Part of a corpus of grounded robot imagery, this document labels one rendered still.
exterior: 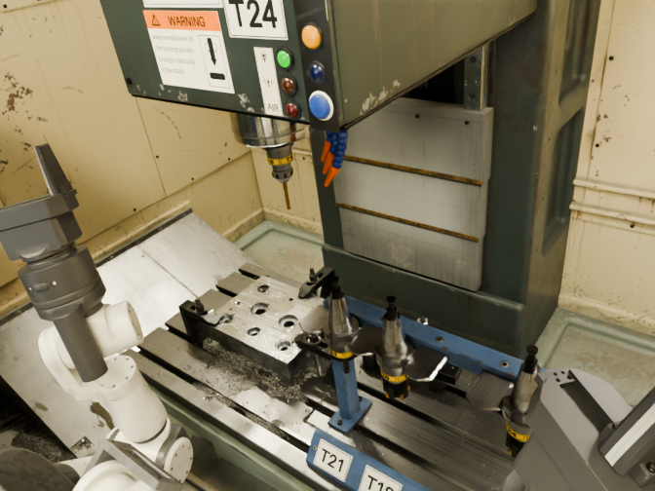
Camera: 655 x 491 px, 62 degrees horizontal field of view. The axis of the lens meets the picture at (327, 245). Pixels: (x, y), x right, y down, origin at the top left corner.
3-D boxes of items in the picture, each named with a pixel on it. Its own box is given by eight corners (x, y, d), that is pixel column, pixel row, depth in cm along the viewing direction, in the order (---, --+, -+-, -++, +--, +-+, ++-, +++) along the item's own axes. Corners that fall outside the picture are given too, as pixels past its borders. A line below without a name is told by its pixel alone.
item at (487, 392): (496, 417, 78) (496, 413, 78) (462, 402, 81) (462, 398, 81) (515, 386, 83) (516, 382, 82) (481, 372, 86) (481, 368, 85)
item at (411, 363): (428, 387, 84) (428, 384, 84) (398, 374, 87) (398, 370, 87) (448, 358, 89) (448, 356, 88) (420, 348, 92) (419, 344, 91)
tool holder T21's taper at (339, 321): (357, 320, 97) (354, 290, 93) (346, 336, 94) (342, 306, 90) (335, 315, 99) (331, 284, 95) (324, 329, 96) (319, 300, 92)
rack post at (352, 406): (347, 435, 116) (331, 330, 100) (327, 424, 119) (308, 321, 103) (372, 403, 122) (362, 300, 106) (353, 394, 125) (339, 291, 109)
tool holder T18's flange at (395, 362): (419, 352, 92) (418, 340, 91) (404, 376, 88) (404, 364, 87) (385, 341, 95) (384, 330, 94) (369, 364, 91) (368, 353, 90)
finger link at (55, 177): (45, 142, 67) (66, 190, 69) (29, 147, 64) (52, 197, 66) (57, 139, 67) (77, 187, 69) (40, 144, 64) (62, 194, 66)
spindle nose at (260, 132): (330, 118, 106) (324, 56, 100) (291, 151, 94) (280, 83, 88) (261, 115, 113) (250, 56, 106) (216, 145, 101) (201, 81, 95)
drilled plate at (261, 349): (289, 379, 126) (287, 363, 123) (206, 336, 142) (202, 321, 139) (347, 321, 140) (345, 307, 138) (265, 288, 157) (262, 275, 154)
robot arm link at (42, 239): (10, 203, 75) (48, 281, 78) (-43, 225, 66) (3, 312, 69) (90, 180, 72) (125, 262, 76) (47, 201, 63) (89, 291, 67)
